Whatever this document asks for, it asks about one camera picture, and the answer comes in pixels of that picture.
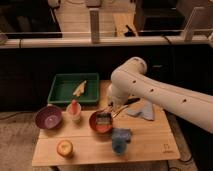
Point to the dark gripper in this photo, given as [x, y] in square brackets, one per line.
[104, 117]

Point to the white cup with red brush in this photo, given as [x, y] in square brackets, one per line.
[74, 110]

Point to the purple bowl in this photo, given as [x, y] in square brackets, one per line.
[48, 117]

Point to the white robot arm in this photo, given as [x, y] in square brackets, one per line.
[130, 79]

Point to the orange bowl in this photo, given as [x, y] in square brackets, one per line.
[98, 128]

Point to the wooden table board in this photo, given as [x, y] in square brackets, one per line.
[150, 141]

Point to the blue cup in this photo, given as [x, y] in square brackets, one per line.
[120, 138]

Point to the metal spoon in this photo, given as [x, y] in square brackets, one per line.
[119, 110]

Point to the yellow banana piece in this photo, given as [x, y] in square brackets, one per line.
[80, 89]

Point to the blue cloth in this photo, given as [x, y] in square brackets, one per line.
[146, 112]

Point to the green plastic tray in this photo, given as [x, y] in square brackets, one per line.
[63, 87]

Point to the yellow apple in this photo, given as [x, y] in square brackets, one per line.
[65, 148]

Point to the black object on far table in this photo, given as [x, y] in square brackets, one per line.
[130, 32]

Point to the grey post left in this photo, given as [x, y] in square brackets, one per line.
[94, 25]

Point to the grey post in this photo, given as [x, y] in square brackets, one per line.
[192, 23]
[94, 25]

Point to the grey post right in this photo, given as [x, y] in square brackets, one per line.
[192, 23]

